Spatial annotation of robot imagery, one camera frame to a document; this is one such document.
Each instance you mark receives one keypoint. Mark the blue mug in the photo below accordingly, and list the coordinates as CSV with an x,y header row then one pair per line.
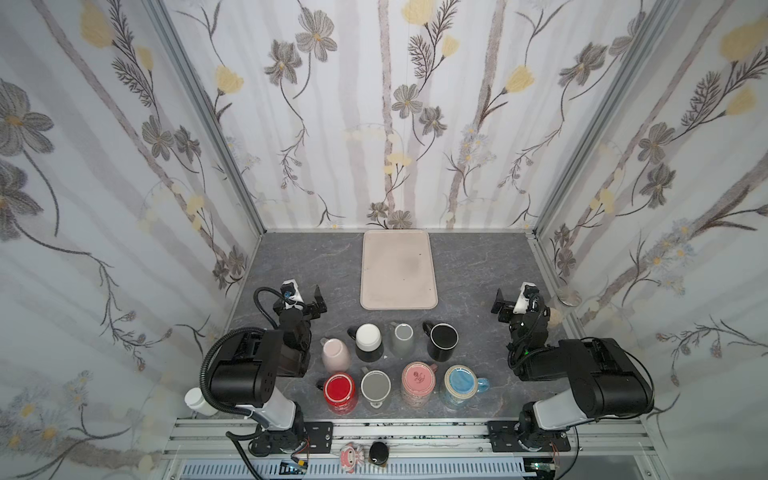
x,y
459,385

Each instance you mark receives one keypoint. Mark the grey mug white inside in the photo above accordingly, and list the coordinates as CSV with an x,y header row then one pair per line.
x,y
402,340

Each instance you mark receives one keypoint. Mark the pink glass mug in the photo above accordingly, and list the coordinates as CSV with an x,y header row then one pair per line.
x,y
418,381

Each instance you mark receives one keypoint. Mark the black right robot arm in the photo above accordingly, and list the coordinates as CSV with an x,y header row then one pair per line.
x,y
603,382

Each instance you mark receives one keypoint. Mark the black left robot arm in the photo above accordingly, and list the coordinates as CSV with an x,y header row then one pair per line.
x,y
239,373

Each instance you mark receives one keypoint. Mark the pale pink mug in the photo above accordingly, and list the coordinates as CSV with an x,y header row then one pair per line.
x,y
335,355

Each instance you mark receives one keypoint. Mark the black and white mug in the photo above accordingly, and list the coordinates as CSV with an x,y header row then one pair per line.
x,y
368,342

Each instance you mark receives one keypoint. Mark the red mug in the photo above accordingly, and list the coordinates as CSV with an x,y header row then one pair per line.
x,y
340,393

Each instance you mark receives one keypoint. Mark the grey mug white rim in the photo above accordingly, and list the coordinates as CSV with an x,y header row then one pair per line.
x,y
376,388

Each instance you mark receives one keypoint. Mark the beige rectangular tray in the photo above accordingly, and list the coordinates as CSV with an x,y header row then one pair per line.
x,y
397,271

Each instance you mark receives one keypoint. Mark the pink figurine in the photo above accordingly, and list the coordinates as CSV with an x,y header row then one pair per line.
x,y
351,455

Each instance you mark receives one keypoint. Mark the white plastic bottle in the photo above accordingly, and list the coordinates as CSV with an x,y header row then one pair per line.
x,y
195,400

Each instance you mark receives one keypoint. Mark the black round knob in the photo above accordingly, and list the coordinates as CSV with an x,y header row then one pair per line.
x,y
378,454

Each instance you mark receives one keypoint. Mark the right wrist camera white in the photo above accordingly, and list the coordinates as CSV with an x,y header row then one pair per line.
x,y
528,293

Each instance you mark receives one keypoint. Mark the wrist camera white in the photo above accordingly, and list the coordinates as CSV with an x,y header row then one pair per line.
x,y
291,295
528,293

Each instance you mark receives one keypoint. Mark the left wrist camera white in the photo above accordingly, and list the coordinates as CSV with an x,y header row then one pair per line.
x,y
291,295

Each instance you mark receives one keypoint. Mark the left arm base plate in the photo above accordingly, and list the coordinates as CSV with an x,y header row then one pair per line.
x,y
311,437

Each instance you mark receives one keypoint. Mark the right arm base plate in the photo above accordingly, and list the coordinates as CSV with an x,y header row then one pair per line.
x,y
506,436

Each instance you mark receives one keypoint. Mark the aluminium rail frame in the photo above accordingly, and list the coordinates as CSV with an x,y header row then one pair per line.
x,y
450,448

